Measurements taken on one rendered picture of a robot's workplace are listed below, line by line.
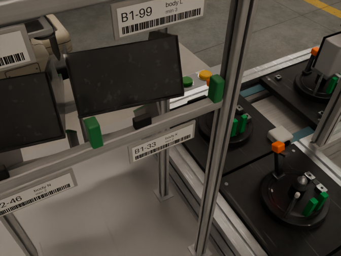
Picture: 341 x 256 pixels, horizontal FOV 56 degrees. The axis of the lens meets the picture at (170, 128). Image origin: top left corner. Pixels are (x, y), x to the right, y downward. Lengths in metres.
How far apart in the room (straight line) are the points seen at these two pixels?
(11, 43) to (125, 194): 0.64
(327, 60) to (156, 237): 0.53
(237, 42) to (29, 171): 0.24
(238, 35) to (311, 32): 3.19
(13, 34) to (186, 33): 2.99
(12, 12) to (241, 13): 0.20
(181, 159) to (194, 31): 2.54
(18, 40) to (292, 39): 3.16
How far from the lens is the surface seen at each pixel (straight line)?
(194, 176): 0.76
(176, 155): 0.79
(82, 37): 3.22
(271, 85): 1.02
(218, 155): 0.47
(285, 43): 3.25
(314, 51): 1.02
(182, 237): 0.78
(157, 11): 0.28
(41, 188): 0.36
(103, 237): 0.79
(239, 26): 0.34
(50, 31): 1.16
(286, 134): 0.84
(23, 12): 0.25
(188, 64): 1.25
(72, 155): 0.34
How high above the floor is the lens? 1.56
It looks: 46 degrees down
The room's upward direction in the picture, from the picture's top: 1 degrees clockwise
